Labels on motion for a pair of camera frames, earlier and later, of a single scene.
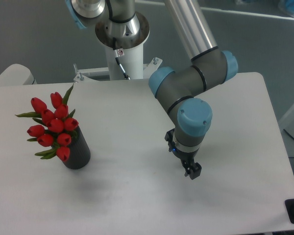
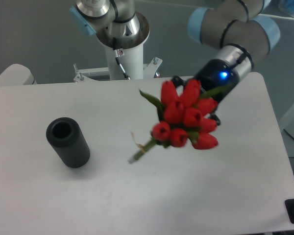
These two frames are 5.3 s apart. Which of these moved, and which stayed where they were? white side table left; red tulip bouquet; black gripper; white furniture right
Moved: black gripper; red tulip bouquet
Stayed: white furniture right; white side table left
